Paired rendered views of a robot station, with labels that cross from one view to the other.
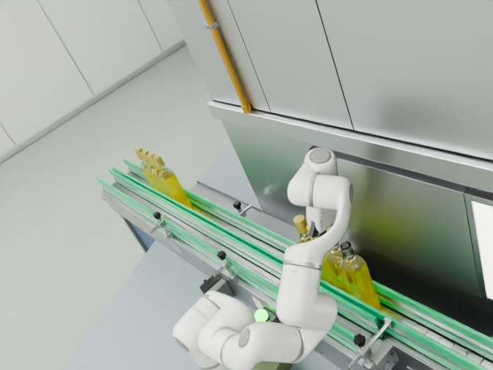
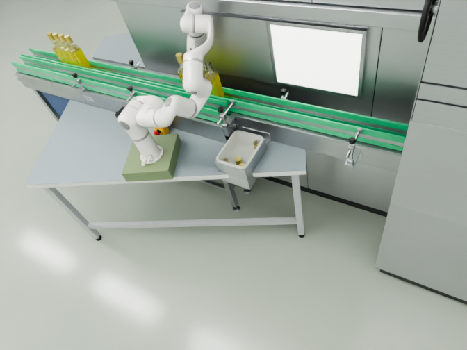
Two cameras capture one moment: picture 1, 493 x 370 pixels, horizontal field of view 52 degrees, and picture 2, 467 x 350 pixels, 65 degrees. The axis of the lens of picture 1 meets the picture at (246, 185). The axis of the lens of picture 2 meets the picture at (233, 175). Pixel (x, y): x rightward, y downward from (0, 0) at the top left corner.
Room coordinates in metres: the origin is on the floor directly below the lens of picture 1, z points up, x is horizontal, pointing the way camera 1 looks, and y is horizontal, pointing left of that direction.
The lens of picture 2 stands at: (-0.47, 0.43, 2.16)
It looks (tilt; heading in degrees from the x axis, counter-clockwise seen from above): 50 degrees down; 339
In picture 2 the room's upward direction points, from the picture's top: 18 degrees counter-clockwise
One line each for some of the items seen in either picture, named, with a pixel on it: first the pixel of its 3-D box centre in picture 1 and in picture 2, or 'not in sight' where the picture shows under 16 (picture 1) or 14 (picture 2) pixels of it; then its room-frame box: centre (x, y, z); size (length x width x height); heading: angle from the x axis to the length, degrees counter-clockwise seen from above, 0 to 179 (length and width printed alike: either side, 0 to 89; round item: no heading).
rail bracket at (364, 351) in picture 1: (370, 346); (225, 114); (0.82, -0.11, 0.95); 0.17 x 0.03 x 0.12; 116
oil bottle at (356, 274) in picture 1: (359, 284); (215, 88); (0.99, -0.17, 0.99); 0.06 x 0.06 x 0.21; 26
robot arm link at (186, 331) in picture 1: (202, 334); (133, 121); (1.00, 0.28, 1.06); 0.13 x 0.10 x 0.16; 122
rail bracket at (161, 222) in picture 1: (158, 228); (76, 85); (1.75, 0.40, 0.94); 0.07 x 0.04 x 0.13; 116
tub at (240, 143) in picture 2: not in sight; (241, 153); (0.68, -0.08, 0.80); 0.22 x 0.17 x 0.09; 116
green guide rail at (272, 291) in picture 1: (188, 238); (100, 87); (1.63, 0.29, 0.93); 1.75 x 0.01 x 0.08; 26
